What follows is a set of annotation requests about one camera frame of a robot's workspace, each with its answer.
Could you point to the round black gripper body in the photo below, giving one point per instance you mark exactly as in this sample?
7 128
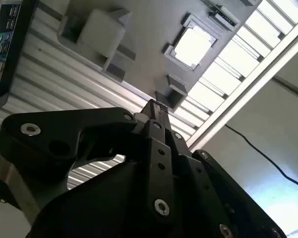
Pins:
101 198

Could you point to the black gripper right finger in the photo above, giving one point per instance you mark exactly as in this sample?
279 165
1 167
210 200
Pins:
213 186

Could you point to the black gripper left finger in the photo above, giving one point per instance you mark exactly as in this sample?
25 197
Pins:
64 124

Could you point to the silver square CPU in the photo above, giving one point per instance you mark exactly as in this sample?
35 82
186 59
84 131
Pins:
192 47

